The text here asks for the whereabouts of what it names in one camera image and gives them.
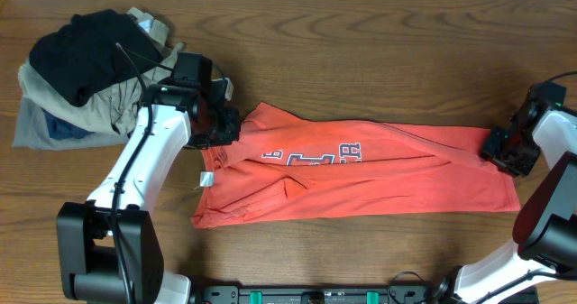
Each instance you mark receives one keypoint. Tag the orange printed t-shirt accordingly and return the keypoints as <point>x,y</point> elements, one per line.
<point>284,167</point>

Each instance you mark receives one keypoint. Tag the navy blue folded garment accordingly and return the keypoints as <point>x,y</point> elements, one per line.
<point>60,129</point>

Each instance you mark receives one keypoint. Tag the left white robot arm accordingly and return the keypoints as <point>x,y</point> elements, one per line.
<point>108,248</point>

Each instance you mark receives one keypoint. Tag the khaki folded garment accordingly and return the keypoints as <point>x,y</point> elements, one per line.
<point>112,110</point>

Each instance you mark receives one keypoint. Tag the black folded garment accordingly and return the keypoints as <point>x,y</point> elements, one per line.
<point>91,53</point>

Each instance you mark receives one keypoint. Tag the grey folded garment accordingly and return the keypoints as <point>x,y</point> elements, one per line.
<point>31,131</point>

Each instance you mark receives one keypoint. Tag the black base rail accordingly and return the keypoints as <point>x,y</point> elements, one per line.
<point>398,292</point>

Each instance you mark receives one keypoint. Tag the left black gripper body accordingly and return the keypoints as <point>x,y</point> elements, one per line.
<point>230,126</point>

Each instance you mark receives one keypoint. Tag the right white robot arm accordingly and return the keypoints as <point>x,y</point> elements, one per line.
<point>543,243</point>

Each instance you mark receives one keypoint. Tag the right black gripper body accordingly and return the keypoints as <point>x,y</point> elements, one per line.
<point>499,148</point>

